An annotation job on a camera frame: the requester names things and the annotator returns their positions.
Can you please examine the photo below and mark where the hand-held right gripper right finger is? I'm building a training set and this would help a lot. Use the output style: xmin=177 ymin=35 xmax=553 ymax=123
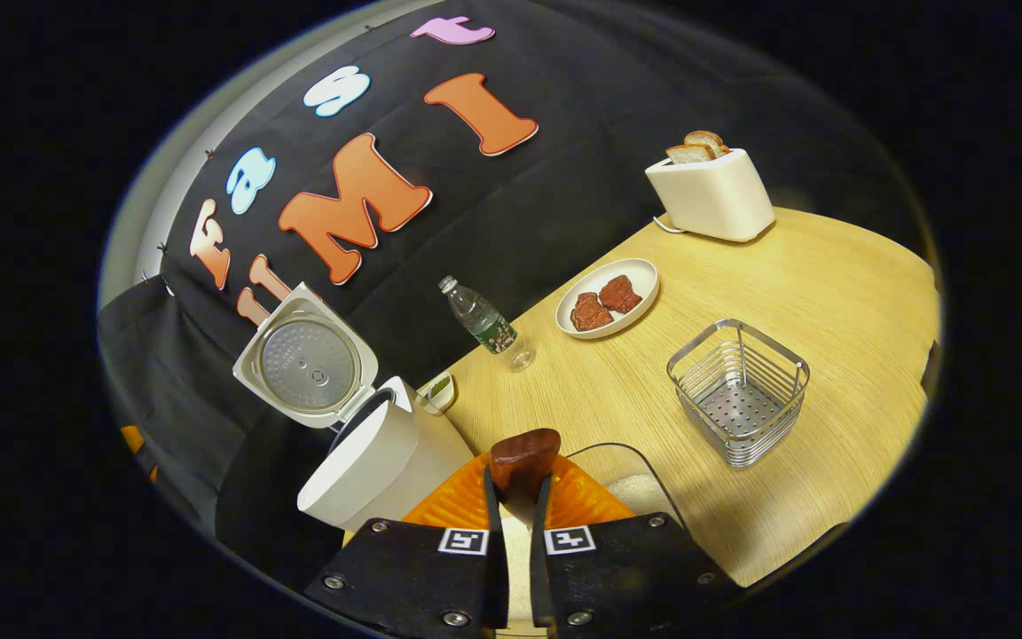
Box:
xmin=531 ymin=454 xmax=743 ymax=639

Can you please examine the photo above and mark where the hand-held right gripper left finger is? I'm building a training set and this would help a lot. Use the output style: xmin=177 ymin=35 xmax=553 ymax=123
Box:
xmin=303 ymin=453 xmax=509 ymax=639

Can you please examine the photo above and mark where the brown wooden spoon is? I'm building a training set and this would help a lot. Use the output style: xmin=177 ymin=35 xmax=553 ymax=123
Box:
xmin=489 ymin=428 xmax=562 ymax=525

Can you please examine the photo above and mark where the white rice cooker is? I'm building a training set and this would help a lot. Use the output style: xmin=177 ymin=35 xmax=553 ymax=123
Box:
xmin=232 ymin=282 xmax=476 ymax=532

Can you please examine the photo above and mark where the metal wire chopstick holder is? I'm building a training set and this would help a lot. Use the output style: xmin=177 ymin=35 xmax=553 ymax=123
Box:
xmin=666 ymin=319 xmax=811 ymax=469

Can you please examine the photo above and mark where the small dish of green beans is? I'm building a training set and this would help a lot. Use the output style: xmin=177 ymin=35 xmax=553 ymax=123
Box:
xmin=416 ymin=373 xmax=457 ymax=416

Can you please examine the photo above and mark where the clear plastic water bottle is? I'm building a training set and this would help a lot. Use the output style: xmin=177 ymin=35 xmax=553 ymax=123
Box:
xmin=437 ymin=274 xmax=536 ymax=372

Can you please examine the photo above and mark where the brown meat piece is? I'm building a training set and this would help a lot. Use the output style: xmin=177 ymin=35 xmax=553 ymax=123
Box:
xmin=599 ymin=274 xmax=643 ymax=314
xmin=570 ymin=292 xmax=615 ymax=332

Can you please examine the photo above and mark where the white round plate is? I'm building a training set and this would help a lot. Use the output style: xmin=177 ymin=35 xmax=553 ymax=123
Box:
xmin=555 ymin=258 xmax=660 ymax=340

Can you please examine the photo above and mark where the black backdrop cloth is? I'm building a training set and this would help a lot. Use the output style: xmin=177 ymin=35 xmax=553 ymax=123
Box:
xmin=96 ymin=0 xmax=876 ymax=569

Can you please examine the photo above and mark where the white toaster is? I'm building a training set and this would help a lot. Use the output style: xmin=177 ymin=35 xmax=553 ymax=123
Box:
xmin=645 ymin=147 xmax=776 ymax=243

